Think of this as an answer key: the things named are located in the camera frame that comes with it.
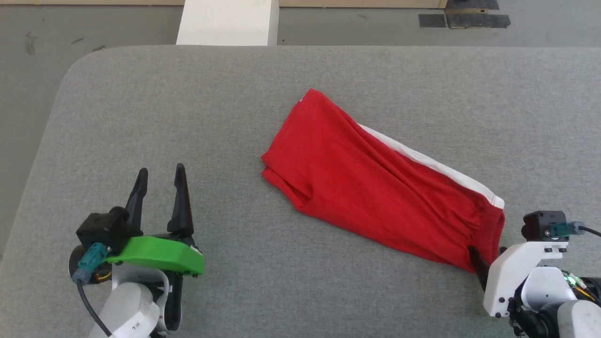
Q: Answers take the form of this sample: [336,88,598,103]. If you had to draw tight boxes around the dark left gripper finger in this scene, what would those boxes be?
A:
[167,163,195,238]
[124,168,149,231]

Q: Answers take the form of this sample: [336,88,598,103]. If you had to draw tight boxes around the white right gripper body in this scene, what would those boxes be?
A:
[483,241,570,318]

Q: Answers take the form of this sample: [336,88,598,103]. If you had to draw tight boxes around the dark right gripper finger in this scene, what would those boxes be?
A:
[468,246,492,292]

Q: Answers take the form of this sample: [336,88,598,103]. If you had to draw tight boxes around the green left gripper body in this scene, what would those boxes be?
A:
[104,235,206,277]

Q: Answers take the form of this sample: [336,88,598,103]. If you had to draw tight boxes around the red shorts with white stripe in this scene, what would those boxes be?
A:
[261,88,506,274]

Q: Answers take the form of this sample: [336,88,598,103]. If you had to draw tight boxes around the white box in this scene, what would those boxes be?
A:
[176,0,280,46]

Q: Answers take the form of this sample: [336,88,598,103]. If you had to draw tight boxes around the lemon print folding screen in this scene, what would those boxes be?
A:
[0,0,449,9]

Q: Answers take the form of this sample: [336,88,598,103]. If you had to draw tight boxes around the medium black floor mat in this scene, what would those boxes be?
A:
[445,0,500,10]

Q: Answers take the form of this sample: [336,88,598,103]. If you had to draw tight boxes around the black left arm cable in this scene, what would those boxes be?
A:
[72,243,113,338]

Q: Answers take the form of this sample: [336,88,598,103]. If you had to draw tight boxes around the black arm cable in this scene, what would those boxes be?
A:
[72,243,113,338]
[549,221,601,238]

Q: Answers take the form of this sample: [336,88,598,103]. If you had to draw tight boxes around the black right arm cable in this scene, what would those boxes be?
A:
[549,221,601,238]

